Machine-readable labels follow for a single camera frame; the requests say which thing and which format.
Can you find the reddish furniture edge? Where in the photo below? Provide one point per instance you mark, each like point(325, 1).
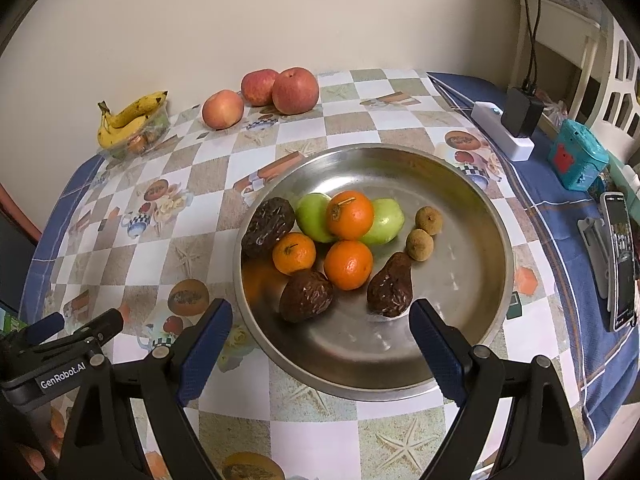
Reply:
point(22, 215)

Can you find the white side table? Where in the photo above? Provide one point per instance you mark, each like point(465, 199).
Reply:
point(560, 15)

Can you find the pale green container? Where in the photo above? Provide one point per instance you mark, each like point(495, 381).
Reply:
point(625, 175)

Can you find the small tan longan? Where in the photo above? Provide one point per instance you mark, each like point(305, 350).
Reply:
point(419, 245)
point(428, 221)

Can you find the checkered tablecloth with blue border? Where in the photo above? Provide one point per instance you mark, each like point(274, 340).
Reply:
point(200, 185)

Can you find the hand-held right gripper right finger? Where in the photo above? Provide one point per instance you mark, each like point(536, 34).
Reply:
point(440, 360)

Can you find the black charger block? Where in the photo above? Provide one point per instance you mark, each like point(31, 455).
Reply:
point(521, 112)

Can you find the green packet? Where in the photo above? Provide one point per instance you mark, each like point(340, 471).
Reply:
point(6, 321)

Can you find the green apple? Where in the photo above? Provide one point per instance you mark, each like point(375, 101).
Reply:
point(311, 217)
point(390, 222)

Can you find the teal box with red patch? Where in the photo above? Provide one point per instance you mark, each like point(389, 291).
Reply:
point(577, 155)

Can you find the pale pink apple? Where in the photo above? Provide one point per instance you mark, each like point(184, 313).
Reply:
point(222, 110)

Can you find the yellow banana bunch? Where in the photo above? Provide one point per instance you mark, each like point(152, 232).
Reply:
point(130, 115)

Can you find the clear plastic bag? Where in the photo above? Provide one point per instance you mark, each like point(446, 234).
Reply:
point(556, 112)

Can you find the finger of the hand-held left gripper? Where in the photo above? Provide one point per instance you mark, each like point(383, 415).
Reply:
point(95, 330)
point(42, 327)

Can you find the wrinkled dark brown fruit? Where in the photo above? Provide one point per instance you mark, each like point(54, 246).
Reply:
point(305, 295)
point(390, 285)
point(267, 227)

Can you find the smartphone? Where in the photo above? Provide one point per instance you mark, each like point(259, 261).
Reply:
point(620, 260)

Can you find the grey phone stand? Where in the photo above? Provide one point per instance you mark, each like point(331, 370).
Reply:
point(595, 255)

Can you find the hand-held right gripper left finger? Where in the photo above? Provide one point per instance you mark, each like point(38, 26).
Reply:
point(200, 360)

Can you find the white power strip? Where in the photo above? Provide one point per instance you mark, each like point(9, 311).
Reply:
point(487, 120)

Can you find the round metal bowl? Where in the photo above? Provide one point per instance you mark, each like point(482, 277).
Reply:
point(450, 285)

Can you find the large red apple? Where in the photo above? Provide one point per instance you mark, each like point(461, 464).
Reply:
point(257, 87)
point(296, 91)

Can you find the white chair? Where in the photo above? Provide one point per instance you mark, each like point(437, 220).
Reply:
point(622, 75)

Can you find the orange mandarin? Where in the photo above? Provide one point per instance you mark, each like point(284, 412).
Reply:
point(348, 265)
point(350, 215)
point(294, 253)

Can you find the clear plastic fruit container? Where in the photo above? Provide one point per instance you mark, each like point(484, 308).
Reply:
point(150, 135)

